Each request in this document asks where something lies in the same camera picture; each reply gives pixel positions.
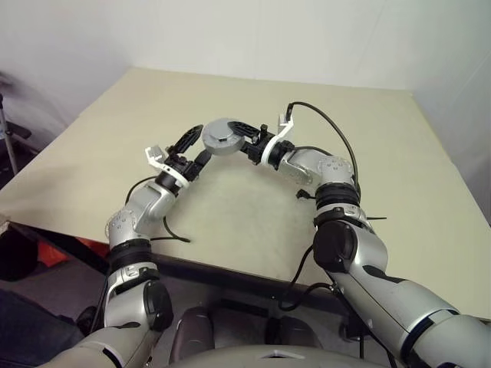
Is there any black right elbow cable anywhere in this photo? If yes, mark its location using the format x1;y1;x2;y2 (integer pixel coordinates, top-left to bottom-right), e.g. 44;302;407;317
277;245;335;312

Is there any metal crutch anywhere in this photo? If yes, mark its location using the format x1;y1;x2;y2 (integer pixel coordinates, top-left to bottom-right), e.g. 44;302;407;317
0;90;20;176

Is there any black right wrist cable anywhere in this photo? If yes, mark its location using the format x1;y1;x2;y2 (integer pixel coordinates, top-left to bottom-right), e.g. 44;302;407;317
285;100;364;197

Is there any silver motor lid circuit board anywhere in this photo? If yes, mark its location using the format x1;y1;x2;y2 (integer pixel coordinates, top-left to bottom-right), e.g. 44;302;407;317
201;117;242;150

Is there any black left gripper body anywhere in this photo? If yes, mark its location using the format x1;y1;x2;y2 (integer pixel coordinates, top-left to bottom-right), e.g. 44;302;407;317
164;147;203;182

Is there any orange object under table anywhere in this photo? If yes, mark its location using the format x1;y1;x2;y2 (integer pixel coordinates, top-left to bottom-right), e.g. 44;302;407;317
37;236;110;270

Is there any black shoe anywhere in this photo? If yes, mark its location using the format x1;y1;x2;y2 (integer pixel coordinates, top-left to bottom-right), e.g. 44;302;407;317
75;305;99;335

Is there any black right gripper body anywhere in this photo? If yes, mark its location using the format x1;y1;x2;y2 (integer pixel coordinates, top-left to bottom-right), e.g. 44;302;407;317
246;123;275;166

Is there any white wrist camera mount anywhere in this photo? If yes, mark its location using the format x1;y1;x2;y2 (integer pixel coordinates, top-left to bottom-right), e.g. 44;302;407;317
262;110;297;168
145;144;191;189

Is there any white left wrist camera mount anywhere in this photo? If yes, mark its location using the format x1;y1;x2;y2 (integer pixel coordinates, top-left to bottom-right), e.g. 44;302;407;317
145;144;191;189

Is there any silver robot torso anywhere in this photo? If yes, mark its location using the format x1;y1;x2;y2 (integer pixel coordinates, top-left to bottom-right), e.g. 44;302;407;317
167;343;364;368

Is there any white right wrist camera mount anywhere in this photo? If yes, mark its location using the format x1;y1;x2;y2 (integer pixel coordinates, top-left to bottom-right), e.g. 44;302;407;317
262;110;297;168

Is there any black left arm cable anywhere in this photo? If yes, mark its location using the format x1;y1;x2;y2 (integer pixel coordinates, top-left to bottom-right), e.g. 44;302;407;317
124;176;192;245

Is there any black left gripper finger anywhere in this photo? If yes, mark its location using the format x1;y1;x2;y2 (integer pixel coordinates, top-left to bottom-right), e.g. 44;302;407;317
173;123;204;156
193;149;212;176

